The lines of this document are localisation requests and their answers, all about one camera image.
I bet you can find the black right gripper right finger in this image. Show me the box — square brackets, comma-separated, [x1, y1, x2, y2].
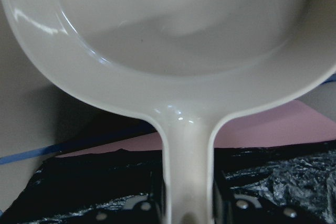
[213, 179, 299, 223]

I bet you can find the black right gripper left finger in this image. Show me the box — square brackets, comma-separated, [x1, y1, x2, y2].
[94, 193, 162, 223]

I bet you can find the beige plastic dustpan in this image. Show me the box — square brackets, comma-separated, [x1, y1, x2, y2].
[2, 0, 335, 223]

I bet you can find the black trash bag bin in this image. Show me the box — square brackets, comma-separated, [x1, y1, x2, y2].
[1, 141, 335, 223]

